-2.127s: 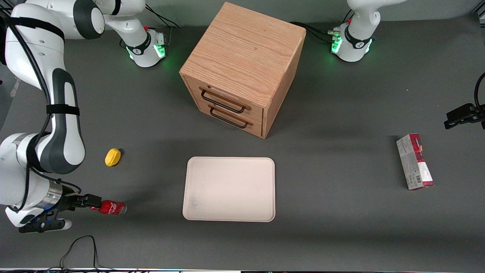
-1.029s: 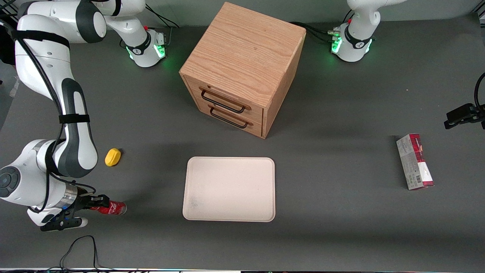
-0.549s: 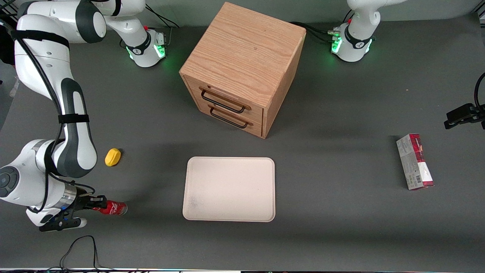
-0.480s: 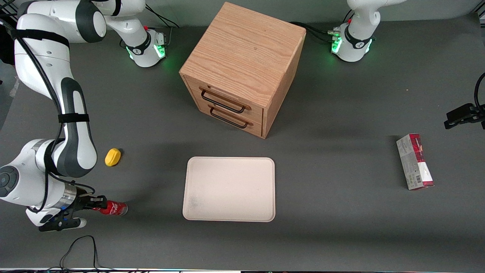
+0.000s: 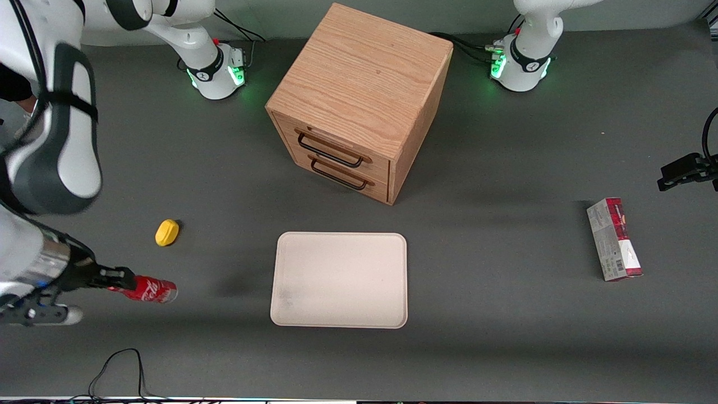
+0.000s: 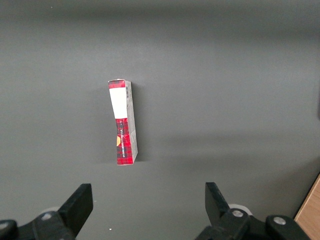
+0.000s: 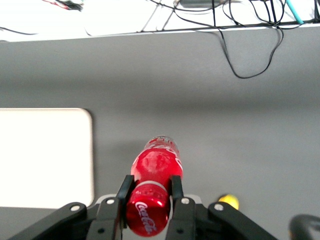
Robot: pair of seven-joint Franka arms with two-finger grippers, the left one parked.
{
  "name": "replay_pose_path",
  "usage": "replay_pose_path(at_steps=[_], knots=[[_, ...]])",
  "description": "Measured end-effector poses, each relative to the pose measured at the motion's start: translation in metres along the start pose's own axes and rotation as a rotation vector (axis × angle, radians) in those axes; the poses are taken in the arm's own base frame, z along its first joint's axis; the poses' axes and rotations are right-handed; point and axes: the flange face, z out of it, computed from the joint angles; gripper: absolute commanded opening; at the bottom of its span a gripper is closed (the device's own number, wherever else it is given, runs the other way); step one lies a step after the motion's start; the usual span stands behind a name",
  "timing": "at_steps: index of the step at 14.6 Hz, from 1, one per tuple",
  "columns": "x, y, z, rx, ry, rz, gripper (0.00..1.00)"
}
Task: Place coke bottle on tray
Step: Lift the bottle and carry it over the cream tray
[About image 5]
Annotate thin black looped cable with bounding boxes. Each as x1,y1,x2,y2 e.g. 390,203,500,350
67,348,169,402

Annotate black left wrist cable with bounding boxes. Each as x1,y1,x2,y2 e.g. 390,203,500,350
701,106,718,163

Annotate black right arm base cables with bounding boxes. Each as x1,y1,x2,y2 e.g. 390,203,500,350
177,8,267,71

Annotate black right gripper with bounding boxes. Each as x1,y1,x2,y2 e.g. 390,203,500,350
55,236,137,294

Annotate wooden cabinet drawer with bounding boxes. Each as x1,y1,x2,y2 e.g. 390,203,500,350
273,114,391,177
289,150,390,203

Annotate beige rectangular tray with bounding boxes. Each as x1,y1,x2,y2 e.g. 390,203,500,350
270,232,408,329

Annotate black left arm base cables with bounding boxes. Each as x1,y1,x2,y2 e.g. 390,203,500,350
429,14,525,63

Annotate wooden two-drawer cabinet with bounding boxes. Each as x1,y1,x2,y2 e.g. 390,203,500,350
265,2,454,206

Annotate black arm base cables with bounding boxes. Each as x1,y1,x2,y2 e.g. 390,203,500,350
429,14,525,63
177,8,267,71

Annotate yellow lemon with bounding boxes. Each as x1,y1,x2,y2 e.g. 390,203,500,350
155,219,180,247

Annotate black metal drawer handle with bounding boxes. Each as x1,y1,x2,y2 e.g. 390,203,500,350
294,128,373,168
307,155,376,191

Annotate red and white carton box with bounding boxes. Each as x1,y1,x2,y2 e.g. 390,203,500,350
586,197,643,282

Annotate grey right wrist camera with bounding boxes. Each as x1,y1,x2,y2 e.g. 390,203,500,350
0,289,85,328

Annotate red coke bottle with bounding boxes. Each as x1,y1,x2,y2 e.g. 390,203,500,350
108,275,179,305

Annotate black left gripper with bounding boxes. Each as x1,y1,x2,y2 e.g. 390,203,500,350
657,153,718,192

